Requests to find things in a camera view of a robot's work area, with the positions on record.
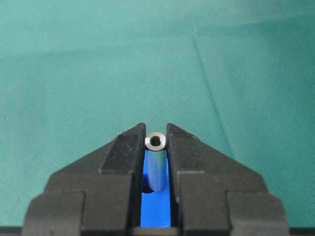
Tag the silver metal shaft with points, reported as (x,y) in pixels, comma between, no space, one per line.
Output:
(155,144)

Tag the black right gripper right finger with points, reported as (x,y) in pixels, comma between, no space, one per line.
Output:
(215,195)

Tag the green cloth mat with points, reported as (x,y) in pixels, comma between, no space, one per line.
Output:
(238,74)

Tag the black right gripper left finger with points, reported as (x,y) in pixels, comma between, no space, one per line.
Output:
(97,195)

